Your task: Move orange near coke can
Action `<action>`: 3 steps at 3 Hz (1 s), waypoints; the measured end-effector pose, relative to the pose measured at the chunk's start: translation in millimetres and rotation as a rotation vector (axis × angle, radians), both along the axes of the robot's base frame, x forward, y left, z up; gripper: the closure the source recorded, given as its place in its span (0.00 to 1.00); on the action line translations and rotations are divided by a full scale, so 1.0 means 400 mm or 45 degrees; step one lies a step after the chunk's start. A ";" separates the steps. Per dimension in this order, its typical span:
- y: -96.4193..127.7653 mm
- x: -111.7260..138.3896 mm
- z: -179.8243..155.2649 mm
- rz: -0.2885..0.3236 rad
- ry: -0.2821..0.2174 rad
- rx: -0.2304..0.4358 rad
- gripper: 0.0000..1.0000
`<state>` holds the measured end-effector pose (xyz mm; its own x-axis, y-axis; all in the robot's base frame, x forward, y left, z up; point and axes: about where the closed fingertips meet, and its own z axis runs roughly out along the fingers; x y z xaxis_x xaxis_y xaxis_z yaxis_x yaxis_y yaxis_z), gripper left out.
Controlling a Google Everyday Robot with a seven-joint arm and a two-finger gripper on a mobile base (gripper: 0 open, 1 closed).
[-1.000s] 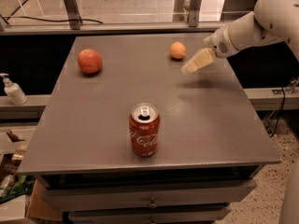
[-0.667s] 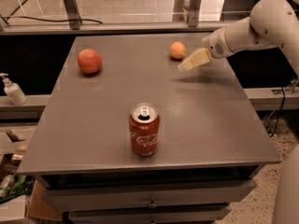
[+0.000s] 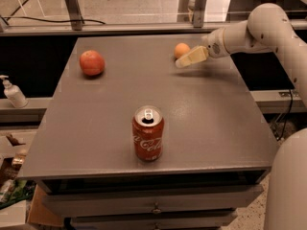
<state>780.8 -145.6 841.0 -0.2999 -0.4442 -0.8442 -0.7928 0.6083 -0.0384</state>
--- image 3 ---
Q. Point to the red apple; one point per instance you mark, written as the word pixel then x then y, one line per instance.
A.
pixel 92 63

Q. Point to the orange fruit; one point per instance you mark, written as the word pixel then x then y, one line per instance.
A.
pixel 181 49

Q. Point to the upper grey drawer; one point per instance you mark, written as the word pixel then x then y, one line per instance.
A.
pixel 153 201

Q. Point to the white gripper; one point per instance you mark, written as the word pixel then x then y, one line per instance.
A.
pixel 213 44

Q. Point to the grey drawer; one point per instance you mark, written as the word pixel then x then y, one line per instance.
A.
pixel 153 201
pixel 162 221

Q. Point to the lower grey drawer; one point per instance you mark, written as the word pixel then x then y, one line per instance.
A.
pixel 162 221

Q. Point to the white pump bottle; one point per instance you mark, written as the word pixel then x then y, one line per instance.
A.
pixel 13 93

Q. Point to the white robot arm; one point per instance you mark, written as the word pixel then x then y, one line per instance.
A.
pixel 269 30

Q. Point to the cardboard box with clutter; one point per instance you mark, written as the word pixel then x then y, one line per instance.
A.
pixel 20 206

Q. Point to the grey drawer cabinet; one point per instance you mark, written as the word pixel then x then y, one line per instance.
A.
pixel 131 142

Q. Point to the red coke can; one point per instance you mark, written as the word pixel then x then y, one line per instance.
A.
pixel 147 132

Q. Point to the metal window rail frame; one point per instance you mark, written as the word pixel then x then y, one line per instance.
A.
pixel 88 17

